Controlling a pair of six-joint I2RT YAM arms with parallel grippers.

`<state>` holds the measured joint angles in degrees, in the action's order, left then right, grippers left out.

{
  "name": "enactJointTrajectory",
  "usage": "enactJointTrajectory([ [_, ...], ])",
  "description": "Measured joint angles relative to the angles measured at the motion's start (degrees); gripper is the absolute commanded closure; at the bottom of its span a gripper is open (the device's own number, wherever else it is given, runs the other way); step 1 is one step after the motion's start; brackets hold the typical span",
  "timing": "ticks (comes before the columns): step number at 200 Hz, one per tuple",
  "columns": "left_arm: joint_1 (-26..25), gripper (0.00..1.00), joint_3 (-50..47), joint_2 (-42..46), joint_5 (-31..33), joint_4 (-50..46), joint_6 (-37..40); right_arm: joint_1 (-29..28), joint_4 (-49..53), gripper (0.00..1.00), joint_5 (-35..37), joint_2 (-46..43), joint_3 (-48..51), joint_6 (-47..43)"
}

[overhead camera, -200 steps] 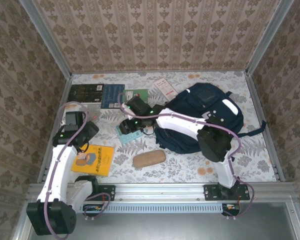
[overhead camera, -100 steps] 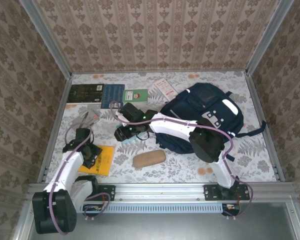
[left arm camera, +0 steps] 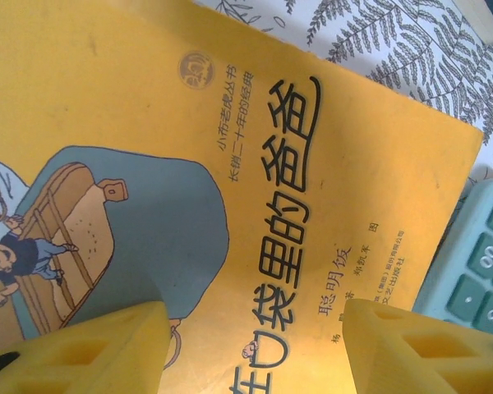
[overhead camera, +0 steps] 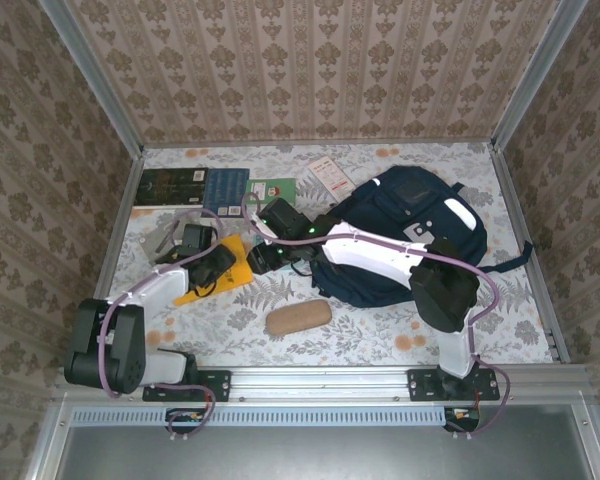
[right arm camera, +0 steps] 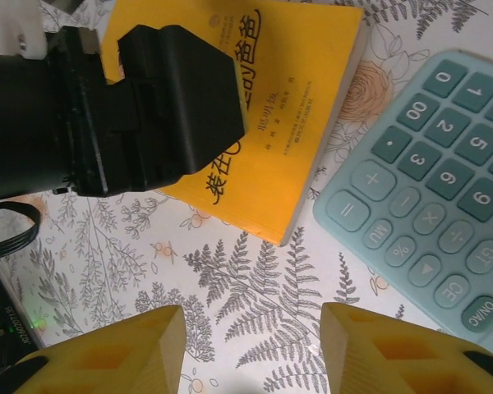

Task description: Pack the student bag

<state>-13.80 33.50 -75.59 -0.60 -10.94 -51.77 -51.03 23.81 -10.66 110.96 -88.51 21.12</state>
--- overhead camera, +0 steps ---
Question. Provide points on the aluminium back rail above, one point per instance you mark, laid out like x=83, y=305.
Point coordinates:
x=330, y=141

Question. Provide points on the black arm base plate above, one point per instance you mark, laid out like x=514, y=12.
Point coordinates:
x=422, y=385
x=220, y=385

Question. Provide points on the yellow notebook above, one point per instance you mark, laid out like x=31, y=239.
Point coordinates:
x=237, y=277

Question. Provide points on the black book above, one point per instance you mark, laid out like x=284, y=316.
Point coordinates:
x=170, y=186

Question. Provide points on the green book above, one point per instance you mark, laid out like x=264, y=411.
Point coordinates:
x=285, y=187

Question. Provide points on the white red card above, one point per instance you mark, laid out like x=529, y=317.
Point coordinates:
x=330, y=175

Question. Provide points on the blue book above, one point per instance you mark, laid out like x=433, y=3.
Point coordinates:
x=225, y=187

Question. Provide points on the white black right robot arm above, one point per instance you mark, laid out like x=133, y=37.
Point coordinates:
x=380, y=255

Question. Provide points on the aluminium mounting rail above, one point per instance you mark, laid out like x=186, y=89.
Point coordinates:
x=320, y=382

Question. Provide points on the aluminium frame post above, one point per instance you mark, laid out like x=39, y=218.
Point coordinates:
x=540, y=75
x=95, y=80

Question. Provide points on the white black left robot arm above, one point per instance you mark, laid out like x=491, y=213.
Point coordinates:
x=155, y=287

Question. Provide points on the cork glasses case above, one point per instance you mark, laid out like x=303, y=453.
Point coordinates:
x=297, y=317

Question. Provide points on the aluminium side rail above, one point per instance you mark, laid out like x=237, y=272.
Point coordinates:
x=530, y=250
x=107, y=260

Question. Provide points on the navy blue backpack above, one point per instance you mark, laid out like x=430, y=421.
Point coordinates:
x=405, y=200

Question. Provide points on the grey metal panel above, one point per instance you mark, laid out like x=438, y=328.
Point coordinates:
x=305, y=455

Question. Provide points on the small wiring connector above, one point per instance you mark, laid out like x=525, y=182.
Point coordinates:
x=460, y=414
x=182, y=415

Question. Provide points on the grey pen box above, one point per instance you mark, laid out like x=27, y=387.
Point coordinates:
x=155, y=240

